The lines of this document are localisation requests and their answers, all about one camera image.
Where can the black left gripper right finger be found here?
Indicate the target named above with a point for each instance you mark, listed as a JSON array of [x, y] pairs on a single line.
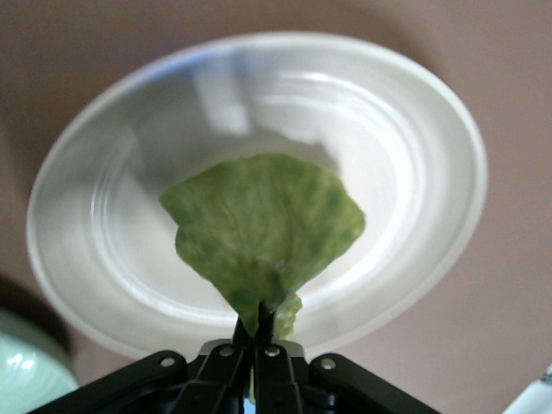
[[310, 384]]

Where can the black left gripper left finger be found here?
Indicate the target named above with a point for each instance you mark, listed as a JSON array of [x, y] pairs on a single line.
[[202, 379]]

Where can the green lettuce leaf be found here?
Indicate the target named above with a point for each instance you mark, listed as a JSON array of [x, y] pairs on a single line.
[[263, 224]]

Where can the pale green plate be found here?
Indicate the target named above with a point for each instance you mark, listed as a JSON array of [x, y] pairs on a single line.
[[30, 371]]

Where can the beige plate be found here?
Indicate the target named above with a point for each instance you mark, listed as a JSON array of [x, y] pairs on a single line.
[[388, 172]]

